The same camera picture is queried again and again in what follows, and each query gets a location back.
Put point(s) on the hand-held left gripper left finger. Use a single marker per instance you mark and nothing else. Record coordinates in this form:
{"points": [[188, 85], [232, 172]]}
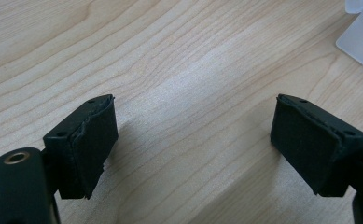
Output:
{"points": [[89, 146]]}

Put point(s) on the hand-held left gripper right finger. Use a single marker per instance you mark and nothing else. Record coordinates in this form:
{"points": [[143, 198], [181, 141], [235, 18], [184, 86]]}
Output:
{"points": [[316, 146]]}

